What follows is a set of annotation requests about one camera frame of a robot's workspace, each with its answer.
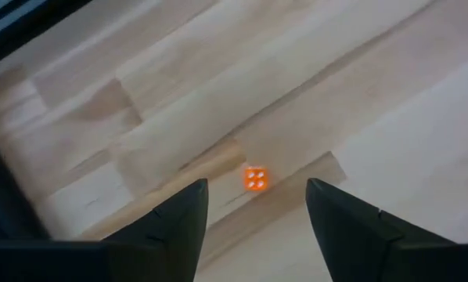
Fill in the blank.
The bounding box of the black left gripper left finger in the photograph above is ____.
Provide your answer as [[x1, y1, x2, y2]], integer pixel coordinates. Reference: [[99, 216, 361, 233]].
[[0, 178, 210, 282]]

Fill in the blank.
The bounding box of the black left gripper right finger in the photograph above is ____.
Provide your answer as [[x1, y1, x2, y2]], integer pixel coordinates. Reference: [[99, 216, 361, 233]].
[[305, 178, 468, 282]]

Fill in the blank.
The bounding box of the small orange die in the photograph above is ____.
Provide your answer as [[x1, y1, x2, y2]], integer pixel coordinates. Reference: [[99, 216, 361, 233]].
[[243, 166, 269, 192]]

